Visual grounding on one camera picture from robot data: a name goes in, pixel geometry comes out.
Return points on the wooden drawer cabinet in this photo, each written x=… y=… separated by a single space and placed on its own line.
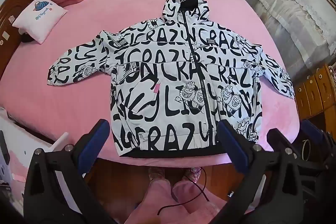
x=315 y=92

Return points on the pink bed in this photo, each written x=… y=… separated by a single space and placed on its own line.
x=78 y=108

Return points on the white printed cushion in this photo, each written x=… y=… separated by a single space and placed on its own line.
x=39 y=19

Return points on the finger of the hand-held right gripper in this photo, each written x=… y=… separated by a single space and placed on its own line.
x=278 y=140
x=315 y=133

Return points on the person's pink pants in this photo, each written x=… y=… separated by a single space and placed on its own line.
x=162 y=203

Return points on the dark wooden headboard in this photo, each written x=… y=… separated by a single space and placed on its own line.
x=10 y=19

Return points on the white bedside furniture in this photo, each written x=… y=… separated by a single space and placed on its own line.
x=15 y=150

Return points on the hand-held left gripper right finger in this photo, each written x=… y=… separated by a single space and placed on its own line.
x=233 y=145

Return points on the white black printed hooded jacket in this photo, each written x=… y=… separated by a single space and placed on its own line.
x=170 y=69

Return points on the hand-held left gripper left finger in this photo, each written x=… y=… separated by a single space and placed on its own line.
x=97 y=140

